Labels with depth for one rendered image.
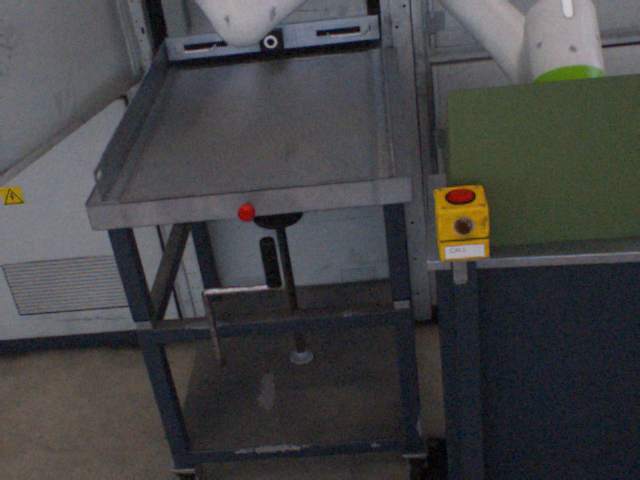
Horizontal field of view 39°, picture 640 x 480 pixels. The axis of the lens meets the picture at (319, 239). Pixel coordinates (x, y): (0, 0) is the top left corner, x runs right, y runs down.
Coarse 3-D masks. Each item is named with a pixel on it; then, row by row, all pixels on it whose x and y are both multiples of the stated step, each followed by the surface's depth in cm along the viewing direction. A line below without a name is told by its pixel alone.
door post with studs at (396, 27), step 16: (384, 0) 216; (400, 0) 215; (384, 16) 218; (400, 16) 217; (384, 32) 220; (400, 32) 219; (400, 48) 221; (400, 64) 224; (416, 128) 233; (416, 144) 235; (416, 160) 238; (416, 176) 240; (416, 192) 243; (416, 208) 245; (416, 224) 248; (416, 240) 251; (416, 256) 253; (416, 272) 256; (416, 288) 259
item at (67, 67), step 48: (0, 0) 181; (48, 0) 195; (96, 0) 210; (0, 48) 182; (48, 48) 196; (96, 48) 212; (0, 96) 184; (48, 96) 198; (96, 96) 214; (0, 144) 185; (48, 144) 195
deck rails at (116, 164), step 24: (168, 72) 226; (384, 72) 190; (144, 96) 204; (384, 96) 196; (120, 120) 185; (144, 120) 201; (384, 120) 185; (120, 144) 183; (144, 144) 190; (384, 144) 175; (96, 168) 167; (120, 168) 181; (384, 168) 167; (120, 192) 172
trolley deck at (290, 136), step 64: (256, 64) 224; (320, 64) 218; (192, 128) 195; (256, 128) 190; (320, 128) 186; (128, 192) 172; (192, 192) 169; (256, 192) 167; (320, 192) 166; (384, 192) 166
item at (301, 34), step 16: (368, 16) 221; (208, 32) 225; (288, 32) 223; (304, 32) 223; (320, 32) 223; (336, 32) 223; (352, 32) 223; (192, 48) 226; (224, 48) 226; (240, 48) 226; (256, 48) 226
